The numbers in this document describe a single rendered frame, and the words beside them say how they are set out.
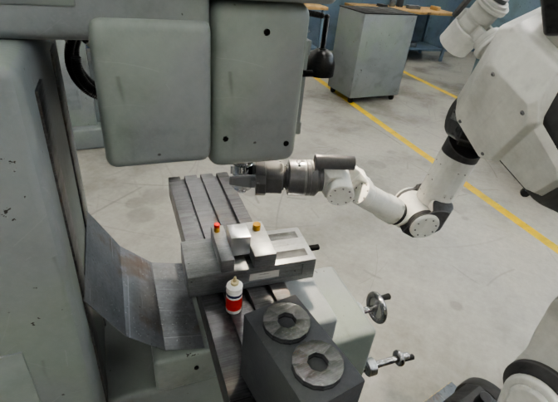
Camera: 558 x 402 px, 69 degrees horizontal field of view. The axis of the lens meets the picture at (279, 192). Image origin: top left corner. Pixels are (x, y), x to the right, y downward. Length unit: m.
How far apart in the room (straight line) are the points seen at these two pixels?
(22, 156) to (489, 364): 2.26
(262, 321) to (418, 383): 1.50
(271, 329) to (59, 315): 0.38
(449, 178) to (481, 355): 1.55
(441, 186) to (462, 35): 0.37
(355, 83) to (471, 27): 4.58
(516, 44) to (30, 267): 0.83
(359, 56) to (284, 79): 4.55
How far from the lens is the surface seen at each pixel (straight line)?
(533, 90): 0.72
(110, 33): 0.71
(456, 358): 2.41
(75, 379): 0.99
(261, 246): 1.09
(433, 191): 1.09
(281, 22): 0.78
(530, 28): 0.76
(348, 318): 1.37
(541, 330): 0.95
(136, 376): 1.23
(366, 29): 5.31
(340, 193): 0.95
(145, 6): 0.71
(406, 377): 2.23
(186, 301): 1.19
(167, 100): 0.74
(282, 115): 0.83
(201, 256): 1.11
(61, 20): 0.72
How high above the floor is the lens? 1.72
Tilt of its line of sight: 32 degrees down
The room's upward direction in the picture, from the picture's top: 6 degrees clockwise
